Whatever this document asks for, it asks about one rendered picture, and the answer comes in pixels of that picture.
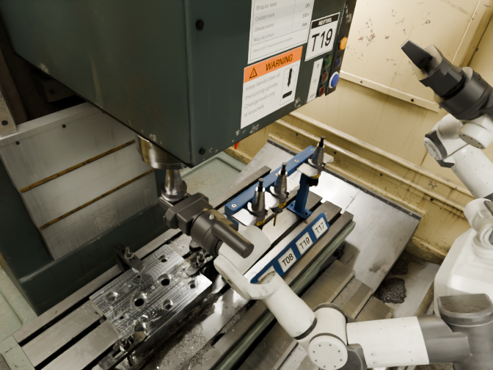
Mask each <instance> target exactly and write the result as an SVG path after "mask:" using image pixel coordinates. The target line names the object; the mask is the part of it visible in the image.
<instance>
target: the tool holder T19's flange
mask: <svg viewBox="0 0 493 370"><path fill-rule="evenodd" d="M182 182H183V188H182V190H180V191H179V192H168V191H167V190H166V189H165V187H164V185H165V182H163V183H162V184H161V196H162V198H163V199H164V200H165V201H167V202H170V203H177V202H179V199H181V198H182V197H183V198H184V199H185V198H186V196H187V184H186V182H185V181H183V180H182Z"/></svg>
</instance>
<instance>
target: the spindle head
mask: <svg viewBox="0 0 493 370"><path fill-rule="evenodd" d="M345 3H346V0H314V3H313V11H312V15H311V20H310V23H311V21H313V20H315V19H318V18H322V17H325V16H328V15H332V14H335V13H337V12H339V13H340V15H339V18H338V22H337V28H336V32H335V38H334V42H333V46H332V50H330V51H328V52H325V53H323V54H320V55H318V56H316V57H313V58H312V59H309V60H307V61H304V58H305V53H306V48H307V42H306V43H303V44H301V45H298V46H295V47H293V48H289V49H287V50H285V51H281V52H279V53H277V54H274V55H271V56H269V57H266V58H263V59H260V60H258V61H255V62H252V63H249V64H248V56H249V34H250V23H251V11H252V0H0V21H1V25H2V27H3V30H4V33H5V35H6V38H7V41H8V43H9V46H10V48H11V50H12V52H13V53H14V55H16V56H17V57H20V58H21V59H22V60H24V61H25V62H27V63H29V64H30V65H31V66H33V67H35V68H36V69H38V70H39V71H41V72H42V73H44V74H45V75H47V76H49V77H50V78H52V79H53V80H54V81H56V82H58V83H59V84H61V85H62V86H64V87H66V88H67V89H69V90H70V91H71V92H73V93H75V94H77V95H78V96H79V97H81V98H83V99H84V100H85V101H87V102H89V103H90V104H92V105H93V106H95V107H96V108H98V109H99V110H101V111H102V112H104V113H106V114H107V115H108V116H110V117H112V118H114V119H115V120H116V121H118V122H119V123H121V124H123V125H124V126H125V127H127V128H129V129H130V130H132V131H133V132H135V133H136V134H138V135H139V136H141V137H143V138H144V139H146V140H147V141H148V142H150V143H152V144H153V145H155V146H156V147H158V148H160V149H161V150H163V151H164V152H165V153H168V154H169V155H170V156H172V157H173V158H175V159H177V160H178V161H179V162H181V163H183V164H184V165H186V166H187V167H189V168H190V169H191V168H193V167H195V166H197V165H198V164H201V163H202V162H204V161H206V160H207V159H209V158H211V157H213V156H215V155H216V154H218V153H220V152H222V151H224V150H225V149H227V148H229V147H230V146H232V145H234V144H236V143H237V142H240V141H241V140H243V139H245V138H247V137H248V136H250V135H252V134H254V133H255V132H257V131H259V130H261V129H262V128H265V127H266V126H268V125H270V124H272V123H273V122H275V121H277V120H279V119H280V118H282V117H284V116H286V115H288V114H289V113H291V112H293V111H295V110H296V109H298V108H300V107H302V106H304V105H305V104H307V98H308V93H309V89H310V82H311V78H312V74H313V66H314V62H316V61H318V60H320V59H323V62H322V66H321V72H320V76H319V80H318V87H317V91H316V94H315V99H316V98H318V96H317V92H318V89H319V87H320V86H321V85H322V84H323V85H325V91H324V94H325V93H326V87H327V83H328V80H329V74H330V70H331V66H332V61H331V63H330V65H329V67H328V68H324V60H325V58H326V56H328V55H331V56H332V60H333V56H334V53H335V47H336V43H337V37H338V33H339V30H340V24H341V20H342V17H343V11H344V7H345ZM301 46H302V55H301V59H300V64H299V72H298V78H297V83H296V91H295V96H294V100H293V101H292V102H290V103H289V104H286V105H285V106H283V107H281V108H279V109H277V110H275V111H273V112H272V113H270V114H268V115H266V116H264V117H262V118H261V119H259V120H256V121H255V122H253V123H250V124H249V125H248V126H245V127H243V128H241V111H242V98H243V86H244V68H246V67H249V66H250V65H254V64H256V63H259V62H262V61H264V60H266V59H270V58H272V57H275V56H277V55H280V54H283V53H285V52H287V51H291V50H293V49H295V48H298V47H301ZM325 70H327V71H328V73H329V74H328V77H327V80H326V81H325V82H324V83H321V82H320V78H321V74H322V73H323V72H324V71H325Z"/></svg>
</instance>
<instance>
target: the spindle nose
mask: <svg viewBox="0 0 493 370"><path fill-rule="evenodd" d="M134 138H135V143H136V149H137V151H138V154H139V158H140V159H141V160H142V161H143V162H144V163H145V164H148V165H150V166H151V167H155V168H158V169H161V170H182V169H185V168H188V167H187V166H186V165H184V164H183V163H181V162H179V161H178V160H177V159H175V158H173V157H172V156H170V155H169V154H168V153H165V152H164V151H163V150H161V149H160V148H158V147H156V146H155V145H153V144H152V143H150V142H148V141H147V140H146V139H144V138H143V137H141V136H139V135H138V134H136V133H135V132H134Z"/></svg>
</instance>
